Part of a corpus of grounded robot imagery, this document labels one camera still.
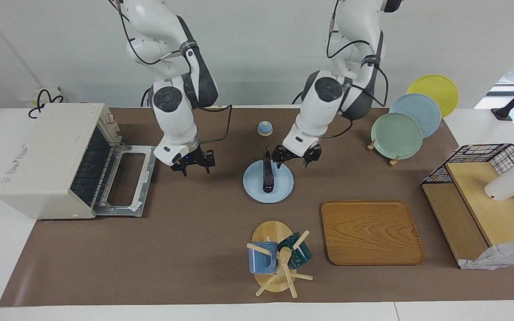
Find coiled black cable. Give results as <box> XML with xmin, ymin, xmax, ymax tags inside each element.
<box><xmin>28</xmin><ymin>89</ymin><xmax>64</xmax><ymax>119</ymax></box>

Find light blue plate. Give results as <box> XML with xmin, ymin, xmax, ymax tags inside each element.
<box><xmin>243</xmin><ymin>159</ymin><xmax>294</xmax><ymax>204</ymax></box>

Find dark green mug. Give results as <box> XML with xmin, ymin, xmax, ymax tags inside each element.
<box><xmin>277</xmin><ymin>232</ymin><xmax>313</xmax><ymax>270</ymax></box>

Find brown wooden tray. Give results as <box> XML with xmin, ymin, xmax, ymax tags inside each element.
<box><xmin>321</xmin><ymin>200</ymin><xmax>426</xmax><ymax>266</ymax></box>

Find black wire basket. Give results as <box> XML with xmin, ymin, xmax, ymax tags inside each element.
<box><xmin>421</xmin><ymin>143</ymin><xmax>514</xmax><ymax>237</ymax></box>

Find blue upright rack plate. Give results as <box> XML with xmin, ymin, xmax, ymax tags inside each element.
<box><xmin>389</xmin><ymin>93</ymin><xmax>442</xmax><ymax>139</ymax></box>

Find blue mug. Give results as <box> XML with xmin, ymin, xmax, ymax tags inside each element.
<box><xmin>248</xmin><ymin>241</ymin><xmax>279</xmax><ymax>274</ymax></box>

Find cream toaster oven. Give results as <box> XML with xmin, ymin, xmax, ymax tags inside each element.
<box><xmin>0</xmin><ymin>103</ymin><xmax>121</xmax><ymax>220</ymax></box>

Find wooden mug tree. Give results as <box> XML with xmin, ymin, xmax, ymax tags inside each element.
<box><xmin>246</xmin><ymin>220</ymin><xmax>314</xmax><ymax>298</ymax></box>

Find pale green plate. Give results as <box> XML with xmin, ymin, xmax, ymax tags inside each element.
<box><xmin>370</xmin><ymin>112</ymin><xmax>423</xmax><ymax>160</ymax></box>

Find brown table mat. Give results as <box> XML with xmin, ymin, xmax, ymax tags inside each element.
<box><xmin>0</xmin><ymin>107</ymin><xmax>514</xmax><ymax>307</ymax></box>

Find white cup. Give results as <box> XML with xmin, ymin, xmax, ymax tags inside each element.
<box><xmin>485</xmin><ymin>165</ymin><xmax>514</xmax><ymax>202</ymax></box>

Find wooden plate rack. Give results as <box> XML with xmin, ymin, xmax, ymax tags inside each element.
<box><xmin>367</xmin><ymin>140</ymin><xmax>400</xmax><ymax>166</ymax></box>

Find toaster oven glass door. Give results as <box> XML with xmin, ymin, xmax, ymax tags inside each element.
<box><xmin>91</xmin><ymin>144</ymin><xmax>157</xmax><ymax>218</ymax></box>

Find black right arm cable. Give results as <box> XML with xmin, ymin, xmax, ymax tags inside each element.
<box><xmin>197</xmin><ymin>105</ymin><xmax>233</xmax><ymax>145</ymax></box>

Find white wall power outlet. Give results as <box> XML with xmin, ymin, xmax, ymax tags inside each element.
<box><xmin>20</xmin><ymin>87</ymin><xmax>61</xmax><ymax>108</ymax></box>

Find white patterned cloth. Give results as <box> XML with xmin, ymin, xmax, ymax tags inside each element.
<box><xmin>459</xmin><ymin>240</ymin><xmax>514</xmax><ymax>271</ymax></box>

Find wire and wood shelf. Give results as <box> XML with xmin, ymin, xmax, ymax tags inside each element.
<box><xmin>421</xmin><ymin>161</ymin><xmax>514</xmax><ymax>268</ymax></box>

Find yellow plate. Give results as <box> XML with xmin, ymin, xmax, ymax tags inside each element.
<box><xmin>406</xmin><ymin>74</ymin><xmax>460</xmax><ymax>119</ymax></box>

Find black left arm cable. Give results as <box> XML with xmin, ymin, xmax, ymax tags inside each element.
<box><xmin>326</xmin><ymin>39</ymin><xmax>390</xmax><ymax>107</ymax></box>

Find dark purple eggplant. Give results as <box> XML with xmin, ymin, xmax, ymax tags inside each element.
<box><xmin>262</xmin><ymin>149</ymin><xmax>275</xmax><ymax>193</ymax></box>

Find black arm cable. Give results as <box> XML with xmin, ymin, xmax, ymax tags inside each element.
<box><xmin>197</xmin><ymin>105</ymin><xmax>233</xmax><ymax>145</ymax></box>
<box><xmin>326</xmin><ymin>39</ymin><xmax>390</xmax><ymax>107</ymax></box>

